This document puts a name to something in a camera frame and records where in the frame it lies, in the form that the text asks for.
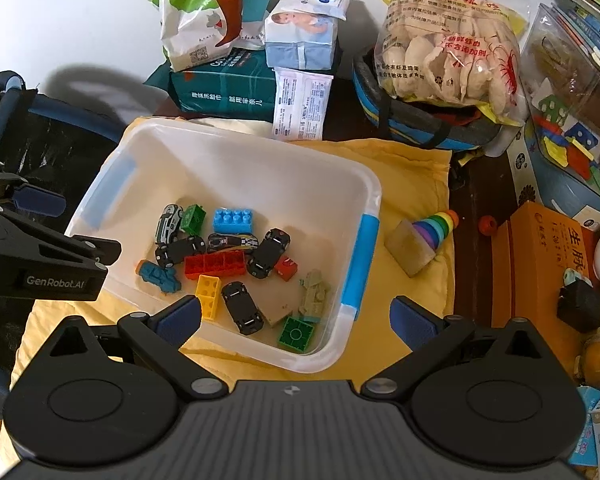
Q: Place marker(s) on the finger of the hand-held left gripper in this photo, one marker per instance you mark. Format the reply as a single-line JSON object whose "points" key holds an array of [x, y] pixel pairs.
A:
{"points": [[40, 201], [25, 240]]}

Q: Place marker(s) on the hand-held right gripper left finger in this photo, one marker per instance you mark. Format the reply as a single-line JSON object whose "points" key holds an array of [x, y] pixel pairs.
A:
{"points": [[180, 321]]}

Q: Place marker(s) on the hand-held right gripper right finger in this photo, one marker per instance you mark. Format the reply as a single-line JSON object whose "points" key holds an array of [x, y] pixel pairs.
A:
{"points": [[412, 321]]}

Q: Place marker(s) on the yellow toy brick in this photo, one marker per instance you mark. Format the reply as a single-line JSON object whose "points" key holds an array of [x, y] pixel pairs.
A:
{"points": [[210, 297]]}

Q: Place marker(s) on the teal toy vehicle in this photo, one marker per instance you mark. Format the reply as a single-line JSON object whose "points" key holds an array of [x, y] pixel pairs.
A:
{"points": [[157, 276]]}

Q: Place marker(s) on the long red toy brick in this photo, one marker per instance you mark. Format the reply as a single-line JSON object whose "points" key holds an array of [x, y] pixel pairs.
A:
{"points": [[215, 265]]}

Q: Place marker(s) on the black white toy car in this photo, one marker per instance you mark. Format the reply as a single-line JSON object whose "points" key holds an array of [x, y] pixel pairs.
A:
{"points": [[180, 252]]}

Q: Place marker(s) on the striped black toy car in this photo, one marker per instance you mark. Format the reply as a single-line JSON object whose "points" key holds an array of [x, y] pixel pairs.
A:
{"points": [[232, 243]]}

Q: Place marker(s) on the silver toy car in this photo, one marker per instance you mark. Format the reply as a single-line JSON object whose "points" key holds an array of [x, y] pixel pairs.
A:
{"points": [[169, 224]]}

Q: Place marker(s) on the tan wooden block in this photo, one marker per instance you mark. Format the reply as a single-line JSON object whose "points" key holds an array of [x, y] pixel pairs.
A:
{"points": [[280, 306]]}

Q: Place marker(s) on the small green toy brick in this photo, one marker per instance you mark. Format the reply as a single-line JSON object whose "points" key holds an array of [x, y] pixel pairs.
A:
{"points": [[194, 219]]}

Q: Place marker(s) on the blue toy brick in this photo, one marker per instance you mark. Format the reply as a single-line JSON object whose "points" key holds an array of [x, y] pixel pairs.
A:
{"points": [[232, 221]]}

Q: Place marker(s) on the small red cube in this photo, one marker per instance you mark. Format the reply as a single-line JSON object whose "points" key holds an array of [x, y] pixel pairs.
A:
{"points": [[286, 266]]}

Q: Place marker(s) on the white plastic container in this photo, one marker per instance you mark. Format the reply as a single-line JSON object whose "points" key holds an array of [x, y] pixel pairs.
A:
{"points": [[260, 180]]}

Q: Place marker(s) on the worn wooden block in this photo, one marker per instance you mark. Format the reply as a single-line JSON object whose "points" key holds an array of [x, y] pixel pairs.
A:
{"points": [[410, 250]]}

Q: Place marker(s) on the rainbow stacking toy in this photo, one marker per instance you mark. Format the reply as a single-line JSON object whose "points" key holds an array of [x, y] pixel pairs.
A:
{"points": [[437, 225]]}

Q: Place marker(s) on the red wooden bead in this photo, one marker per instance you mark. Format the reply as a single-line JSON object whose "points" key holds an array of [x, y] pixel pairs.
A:
{"points": [[487, 224]]}

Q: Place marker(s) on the orange cardboard box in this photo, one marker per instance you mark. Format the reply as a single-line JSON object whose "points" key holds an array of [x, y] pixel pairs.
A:
{"points": [[535, 270]]}

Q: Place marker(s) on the yellow cloth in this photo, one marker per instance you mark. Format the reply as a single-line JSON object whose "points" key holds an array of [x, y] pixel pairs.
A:
{"points": [[410, 185]]}

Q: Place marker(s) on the black charger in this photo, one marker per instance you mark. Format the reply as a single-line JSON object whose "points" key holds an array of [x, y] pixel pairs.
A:
{"points": [[580, 306]]}

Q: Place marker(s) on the white flower print box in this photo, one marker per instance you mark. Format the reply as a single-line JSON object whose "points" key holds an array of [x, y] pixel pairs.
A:
{"points": [[522, 170]]}

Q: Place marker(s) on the blue striped bag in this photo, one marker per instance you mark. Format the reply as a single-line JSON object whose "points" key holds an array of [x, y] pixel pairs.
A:
{"points": [[420, 127]]}

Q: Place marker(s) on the light blue carton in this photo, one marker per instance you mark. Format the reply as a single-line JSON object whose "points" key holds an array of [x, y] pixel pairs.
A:
{"points": [[586, 410]]}

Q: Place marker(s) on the teal tissue package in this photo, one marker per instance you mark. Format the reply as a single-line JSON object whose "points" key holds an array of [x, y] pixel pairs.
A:
{"points": [[220, 90]]}

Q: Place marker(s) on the green white plastic bag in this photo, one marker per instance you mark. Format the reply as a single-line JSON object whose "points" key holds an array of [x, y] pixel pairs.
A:
{"points": [[195, 25]]}

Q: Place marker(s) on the white flat sachet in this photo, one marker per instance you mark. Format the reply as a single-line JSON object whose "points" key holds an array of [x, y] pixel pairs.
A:
{"points": [[300, 105]]}

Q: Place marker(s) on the clear case of coloured pieces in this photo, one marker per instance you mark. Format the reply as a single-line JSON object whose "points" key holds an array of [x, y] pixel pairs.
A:
{"points": [[570, 125]]}

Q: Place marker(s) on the bag of shrimp chips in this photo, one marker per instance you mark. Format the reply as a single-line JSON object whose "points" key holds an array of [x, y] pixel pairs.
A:
{"points": [[445, 60]]}

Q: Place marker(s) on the baby wipes package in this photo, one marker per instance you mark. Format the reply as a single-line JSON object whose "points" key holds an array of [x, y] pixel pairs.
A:
{"points": [[300, 35]]}

